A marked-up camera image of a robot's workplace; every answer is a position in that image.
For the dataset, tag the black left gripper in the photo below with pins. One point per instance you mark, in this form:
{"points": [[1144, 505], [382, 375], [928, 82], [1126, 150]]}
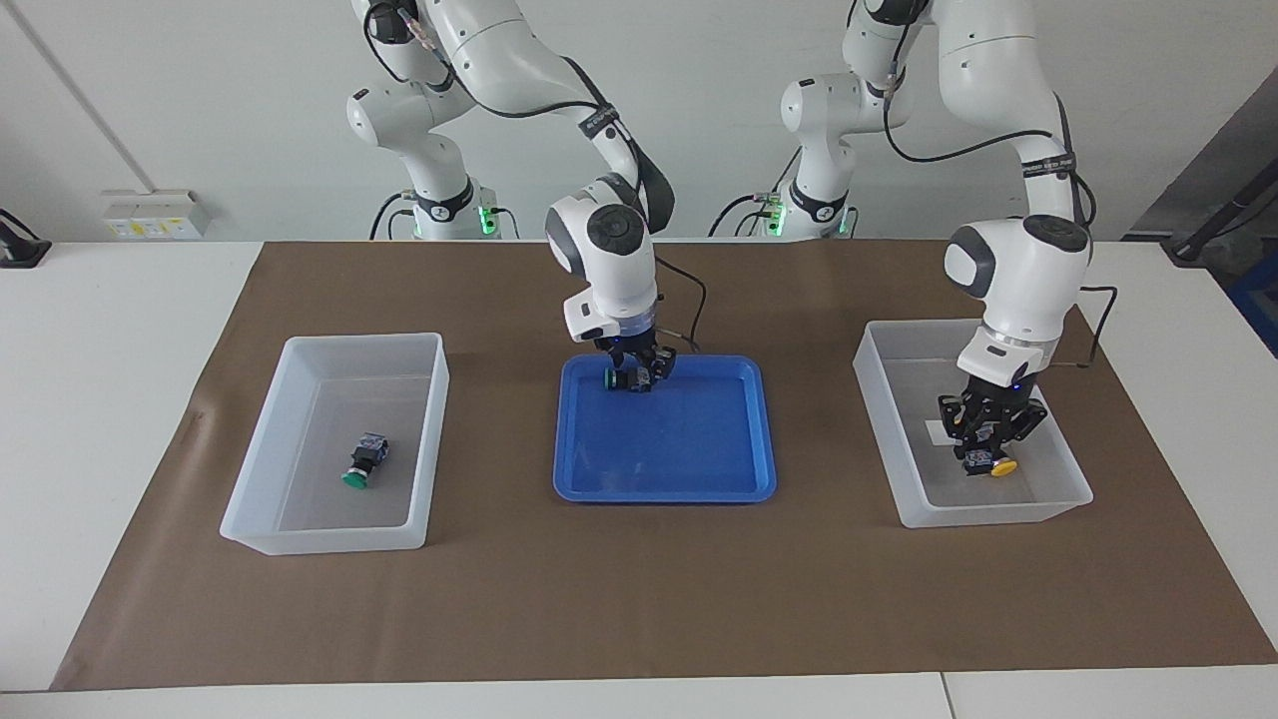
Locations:
{"points": [[1003, 391]]}

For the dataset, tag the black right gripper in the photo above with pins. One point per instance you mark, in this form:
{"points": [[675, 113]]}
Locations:
{"points": [[629, 345]]}

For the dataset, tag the green push button switch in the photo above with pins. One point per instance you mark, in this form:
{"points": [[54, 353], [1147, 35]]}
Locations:
{"points": [[369, 451], [627, 381]]}

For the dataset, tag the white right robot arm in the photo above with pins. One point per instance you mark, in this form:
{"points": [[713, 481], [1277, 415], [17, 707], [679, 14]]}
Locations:
{"points": [[609, 270]]}

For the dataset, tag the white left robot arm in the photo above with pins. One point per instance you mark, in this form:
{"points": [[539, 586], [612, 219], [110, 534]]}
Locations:
{"points": [[1028, 270]]}

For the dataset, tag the translucent white plastic box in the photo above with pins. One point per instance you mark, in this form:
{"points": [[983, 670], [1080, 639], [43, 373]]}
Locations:
{"points": [[319, 499], [958, 499]]}

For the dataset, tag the blue plastic tray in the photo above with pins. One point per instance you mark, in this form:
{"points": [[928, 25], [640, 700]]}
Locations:
{"points": [[659, 449]]}

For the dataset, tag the brown paper table mat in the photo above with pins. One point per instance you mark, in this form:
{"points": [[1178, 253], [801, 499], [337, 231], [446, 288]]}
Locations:
{"points": [[639, 599]]}

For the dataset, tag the blue crate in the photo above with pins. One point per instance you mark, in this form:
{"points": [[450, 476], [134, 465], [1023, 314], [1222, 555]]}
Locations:
{"points": [[1258, 300]]}

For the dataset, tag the black tripod stand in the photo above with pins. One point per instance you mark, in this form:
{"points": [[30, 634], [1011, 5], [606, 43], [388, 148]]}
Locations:
{"points": [[1223, 220]]}

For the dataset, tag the black clamp stand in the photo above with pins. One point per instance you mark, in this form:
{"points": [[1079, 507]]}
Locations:
{"points": [[20, 250]]}

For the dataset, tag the white wall socket box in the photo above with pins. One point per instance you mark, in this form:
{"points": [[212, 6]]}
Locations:
{"points": [[150, 215]]}

